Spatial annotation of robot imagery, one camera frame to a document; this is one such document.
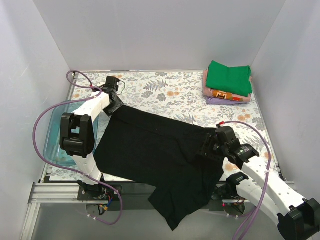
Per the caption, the black t-shirt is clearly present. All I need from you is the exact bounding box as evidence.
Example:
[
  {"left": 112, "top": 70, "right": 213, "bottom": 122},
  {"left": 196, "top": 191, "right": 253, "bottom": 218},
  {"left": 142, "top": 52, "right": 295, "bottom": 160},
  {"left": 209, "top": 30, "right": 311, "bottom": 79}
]
[{"left": 94, "top": 105, "right": 224, "bottom": 230}]

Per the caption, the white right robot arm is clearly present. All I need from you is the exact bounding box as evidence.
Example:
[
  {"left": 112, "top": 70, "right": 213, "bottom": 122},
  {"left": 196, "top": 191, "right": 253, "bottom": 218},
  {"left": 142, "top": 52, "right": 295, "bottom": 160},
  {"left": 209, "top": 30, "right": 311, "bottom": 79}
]
[{"left": 200, "top": 123, "right": 320, "bottom": 240}]

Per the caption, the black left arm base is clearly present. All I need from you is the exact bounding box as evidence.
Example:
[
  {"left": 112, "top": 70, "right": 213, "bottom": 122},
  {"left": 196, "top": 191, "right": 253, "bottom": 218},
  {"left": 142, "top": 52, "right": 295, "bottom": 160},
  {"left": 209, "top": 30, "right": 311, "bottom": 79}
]
[{"left": 77, "top": 183, "right": 122, "bottom": 201}]

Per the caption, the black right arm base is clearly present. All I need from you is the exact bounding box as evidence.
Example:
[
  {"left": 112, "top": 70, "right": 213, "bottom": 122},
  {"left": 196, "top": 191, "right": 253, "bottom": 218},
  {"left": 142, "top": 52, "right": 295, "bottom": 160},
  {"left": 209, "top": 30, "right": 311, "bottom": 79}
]
[{"left": 211, "top": 184, "right": 246, "bottom": 205}]

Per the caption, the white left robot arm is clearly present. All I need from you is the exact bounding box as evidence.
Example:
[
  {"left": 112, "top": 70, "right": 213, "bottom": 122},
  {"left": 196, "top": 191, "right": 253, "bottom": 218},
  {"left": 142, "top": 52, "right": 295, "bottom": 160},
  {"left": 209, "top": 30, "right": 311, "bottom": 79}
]
[{"left": 59, "top": 76, "right": 124, "bottom": 200}]

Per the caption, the lavender folded t-shirt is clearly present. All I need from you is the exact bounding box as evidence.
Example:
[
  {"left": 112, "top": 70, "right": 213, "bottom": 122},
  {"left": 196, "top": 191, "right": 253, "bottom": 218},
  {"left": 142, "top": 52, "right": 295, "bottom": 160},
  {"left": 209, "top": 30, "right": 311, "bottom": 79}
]
[{"left": 205, "top": 96, "right": 246, "bottom": 105}]

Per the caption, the floral table mat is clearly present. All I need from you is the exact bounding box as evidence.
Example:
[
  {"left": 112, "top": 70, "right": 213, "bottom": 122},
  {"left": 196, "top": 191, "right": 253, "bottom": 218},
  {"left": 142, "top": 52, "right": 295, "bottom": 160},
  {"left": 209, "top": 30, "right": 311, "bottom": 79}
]
[{"left": 49, "top": 70, "right": 281, "bottom": 183}]

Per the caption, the teal plastic bin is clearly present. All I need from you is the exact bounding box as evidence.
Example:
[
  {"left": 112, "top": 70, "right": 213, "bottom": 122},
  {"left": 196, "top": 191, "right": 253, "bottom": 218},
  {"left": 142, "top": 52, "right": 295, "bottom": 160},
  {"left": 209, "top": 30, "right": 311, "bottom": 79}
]
[{"left": 43, "top": 101, "right": 100, "bottom": 167}]

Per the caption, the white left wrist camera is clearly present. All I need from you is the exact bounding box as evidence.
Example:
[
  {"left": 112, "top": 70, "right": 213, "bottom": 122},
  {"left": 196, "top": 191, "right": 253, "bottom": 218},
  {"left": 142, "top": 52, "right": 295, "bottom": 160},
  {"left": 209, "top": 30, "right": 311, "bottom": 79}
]
[{"left": 91, "top": 85, "right": 105, "bottom": 98}]

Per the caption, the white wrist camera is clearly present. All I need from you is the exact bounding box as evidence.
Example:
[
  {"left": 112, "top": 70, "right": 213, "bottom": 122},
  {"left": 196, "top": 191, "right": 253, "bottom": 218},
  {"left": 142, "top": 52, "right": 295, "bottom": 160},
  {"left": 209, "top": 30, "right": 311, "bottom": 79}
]
[
  {"left": 91, "top": 85, "right": 105, "bottom": 98},
  {"left": 216, "top": 121, "right": 226, "bottom": 129}
]

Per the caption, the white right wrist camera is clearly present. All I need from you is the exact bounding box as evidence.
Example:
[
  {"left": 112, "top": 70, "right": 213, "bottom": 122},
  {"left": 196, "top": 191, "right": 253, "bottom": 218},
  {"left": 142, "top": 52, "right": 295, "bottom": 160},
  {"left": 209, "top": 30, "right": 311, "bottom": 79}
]
[{"left": 216, "top": 121, "right": 226, "bottom": 129}]

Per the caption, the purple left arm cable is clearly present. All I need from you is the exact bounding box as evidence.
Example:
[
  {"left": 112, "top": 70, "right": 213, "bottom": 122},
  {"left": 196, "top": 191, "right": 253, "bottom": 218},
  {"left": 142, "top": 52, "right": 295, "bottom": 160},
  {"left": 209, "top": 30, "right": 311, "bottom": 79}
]
[{"left": 32, "top": 70, "right": 124, "bottom": 226}]

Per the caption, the aluminium frame rail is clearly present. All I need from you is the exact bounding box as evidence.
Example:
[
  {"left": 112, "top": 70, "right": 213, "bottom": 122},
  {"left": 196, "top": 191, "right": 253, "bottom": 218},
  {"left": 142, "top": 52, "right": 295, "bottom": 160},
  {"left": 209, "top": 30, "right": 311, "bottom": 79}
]
[{"left": 19, "top": 180, "right": 312, "bottom": 240}]

